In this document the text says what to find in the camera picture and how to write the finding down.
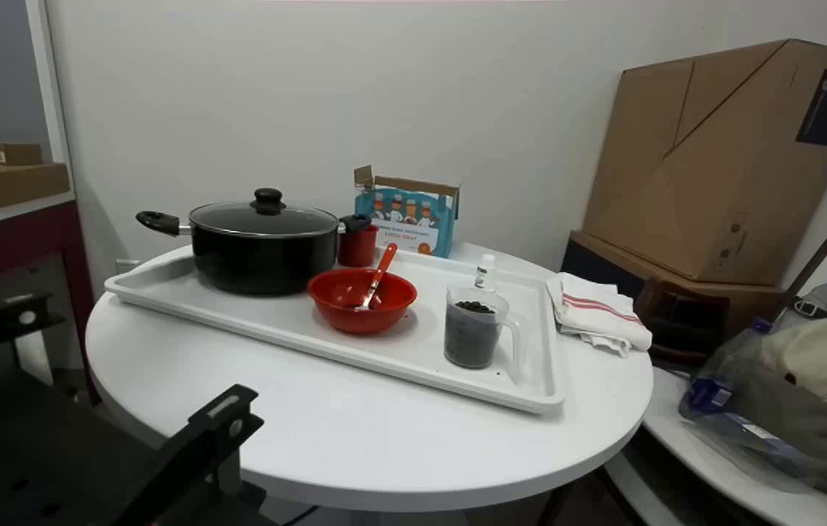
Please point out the clear measuring jug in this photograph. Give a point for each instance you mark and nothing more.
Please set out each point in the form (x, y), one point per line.
(471, 325)

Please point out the red plastic bowl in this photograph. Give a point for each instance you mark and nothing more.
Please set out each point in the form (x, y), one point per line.
(346, 301)

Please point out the blue toy box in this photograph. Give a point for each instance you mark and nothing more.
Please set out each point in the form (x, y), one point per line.
(407, 211)

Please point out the red mug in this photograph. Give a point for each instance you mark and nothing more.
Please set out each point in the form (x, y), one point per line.
(359, 241)

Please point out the black cooking pot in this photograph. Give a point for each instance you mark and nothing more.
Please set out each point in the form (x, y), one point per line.
(252, 263)

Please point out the glass pot lid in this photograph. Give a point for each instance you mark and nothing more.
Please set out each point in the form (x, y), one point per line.
(264, 214)

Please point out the white red striped cloth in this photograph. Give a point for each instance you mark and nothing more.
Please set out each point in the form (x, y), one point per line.
(597, 314)

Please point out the round white table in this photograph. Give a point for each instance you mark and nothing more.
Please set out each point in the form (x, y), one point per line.
(346, 439)

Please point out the large cardboard box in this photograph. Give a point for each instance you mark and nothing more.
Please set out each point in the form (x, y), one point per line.
(714, 165)

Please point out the grey backpack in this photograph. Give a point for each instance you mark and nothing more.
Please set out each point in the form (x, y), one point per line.
(768, 390)

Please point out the red handled spoon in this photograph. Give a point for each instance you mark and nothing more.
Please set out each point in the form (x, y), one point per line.
(379, 278)

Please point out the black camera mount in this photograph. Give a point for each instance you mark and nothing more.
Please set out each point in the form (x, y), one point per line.
(65, 465)

